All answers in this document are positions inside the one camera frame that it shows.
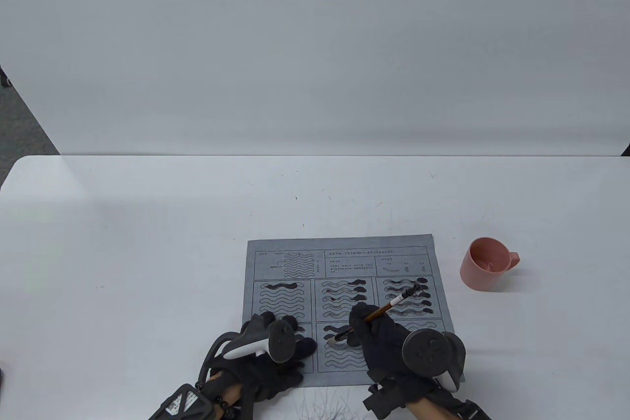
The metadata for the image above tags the person's left hand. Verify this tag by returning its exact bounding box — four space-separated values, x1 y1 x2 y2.
217 312 317 401

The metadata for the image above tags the person's right hand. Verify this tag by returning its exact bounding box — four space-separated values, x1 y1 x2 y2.
348 303 436 403

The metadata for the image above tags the brown Chinese brush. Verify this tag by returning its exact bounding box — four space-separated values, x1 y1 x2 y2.
326 284 423 344

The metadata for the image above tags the grey water writing practice cloth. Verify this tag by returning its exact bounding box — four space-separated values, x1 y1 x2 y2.
241 234 466 388

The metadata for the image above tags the person's left forearm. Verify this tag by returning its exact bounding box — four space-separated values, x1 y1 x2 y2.
209 373 243 406

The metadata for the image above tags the person's right forearm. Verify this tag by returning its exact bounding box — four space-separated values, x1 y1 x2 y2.
406 400 461 420

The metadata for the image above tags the grey and white controller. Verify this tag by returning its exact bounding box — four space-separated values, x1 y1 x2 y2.
221 318 297 363
402 330 466 391

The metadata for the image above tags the pink cup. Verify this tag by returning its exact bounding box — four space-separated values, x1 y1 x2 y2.
460 237 521 291

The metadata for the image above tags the white backdrop board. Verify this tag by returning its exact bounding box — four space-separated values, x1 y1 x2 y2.
0 0 630 157

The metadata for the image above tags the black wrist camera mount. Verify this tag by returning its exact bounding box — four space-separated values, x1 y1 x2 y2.
363 383 409 418
148 383 222 420

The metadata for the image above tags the dark bead bracelet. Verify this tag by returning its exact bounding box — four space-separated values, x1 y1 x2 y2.
194 381 233 416

